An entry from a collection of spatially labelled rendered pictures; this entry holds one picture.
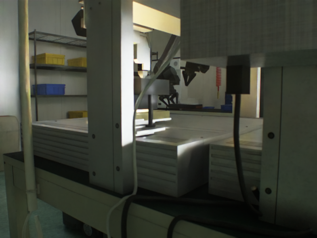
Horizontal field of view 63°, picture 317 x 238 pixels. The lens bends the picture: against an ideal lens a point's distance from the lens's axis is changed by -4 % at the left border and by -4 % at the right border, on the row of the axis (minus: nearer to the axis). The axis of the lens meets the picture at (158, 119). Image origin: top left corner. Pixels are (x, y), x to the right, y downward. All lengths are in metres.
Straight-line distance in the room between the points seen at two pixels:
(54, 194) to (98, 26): 0.43
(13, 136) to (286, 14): 3.66
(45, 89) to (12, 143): 0.82
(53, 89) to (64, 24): 1.23
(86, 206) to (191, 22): 0.46
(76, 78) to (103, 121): 4.13
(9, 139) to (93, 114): 3.24
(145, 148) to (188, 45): 0.26
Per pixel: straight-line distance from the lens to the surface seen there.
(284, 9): 0.29
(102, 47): 0.56
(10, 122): 3.78
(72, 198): 0.68
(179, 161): 0.49
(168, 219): 0.47
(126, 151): 0.53
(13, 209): 1.03
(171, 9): 0.66
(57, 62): 3.99
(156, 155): 0.51
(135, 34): 0.77
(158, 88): 0.62
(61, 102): 4.52
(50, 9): 4.63
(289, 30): 0.28
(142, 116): 0.77
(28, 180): 0.80
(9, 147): 3.82
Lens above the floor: 0.94
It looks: 5 degrees down
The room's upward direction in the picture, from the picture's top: straight up
